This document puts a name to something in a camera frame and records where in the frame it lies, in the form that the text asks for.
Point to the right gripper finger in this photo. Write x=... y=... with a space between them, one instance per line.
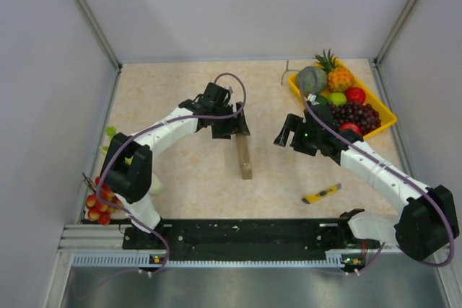
x=282 y=138
x=297 y=127

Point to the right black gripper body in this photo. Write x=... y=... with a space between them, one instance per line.
x=308 y=139

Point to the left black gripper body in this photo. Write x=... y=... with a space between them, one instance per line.
x=225 y=109

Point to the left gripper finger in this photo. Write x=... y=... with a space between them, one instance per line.
x=225 y=128
x=241 y=124

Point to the brown cardboard express box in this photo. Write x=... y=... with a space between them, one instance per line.
x=243 y=156

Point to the yellow utility knife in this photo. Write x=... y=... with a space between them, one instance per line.
x=313 y=198

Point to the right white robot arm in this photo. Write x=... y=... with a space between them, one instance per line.
x=425 y=220

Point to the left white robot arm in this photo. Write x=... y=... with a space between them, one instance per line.
x=128 y=165

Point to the red apple front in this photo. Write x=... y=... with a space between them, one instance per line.
x=350 y=126

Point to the red apple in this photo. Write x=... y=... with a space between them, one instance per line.
x=356 y=95
x=350 y=126

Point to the dark green lime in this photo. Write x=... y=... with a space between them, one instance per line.
x=320 y=99

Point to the light green lime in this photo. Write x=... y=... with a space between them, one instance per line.
x=337 y=98

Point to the green melon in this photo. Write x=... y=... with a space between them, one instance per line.
x=312 y=80

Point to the purple grape bunch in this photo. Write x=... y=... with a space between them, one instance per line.
x=365 y=116

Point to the pineapple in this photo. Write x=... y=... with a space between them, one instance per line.
x=339 y=77

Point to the yellow plastic tray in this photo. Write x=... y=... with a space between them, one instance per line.
x=387 y=117

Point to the green celery stalk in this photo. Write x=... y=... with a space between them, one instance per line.
x=110 y=131

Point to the red lychee bunch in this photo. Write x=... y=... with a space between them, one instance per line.
x=100 y=209

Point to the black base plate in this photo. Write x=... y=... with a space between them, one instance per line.
x=247 y=239

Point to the white slotted cable duct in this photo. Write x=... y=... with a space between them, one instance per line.
x=120 y=260

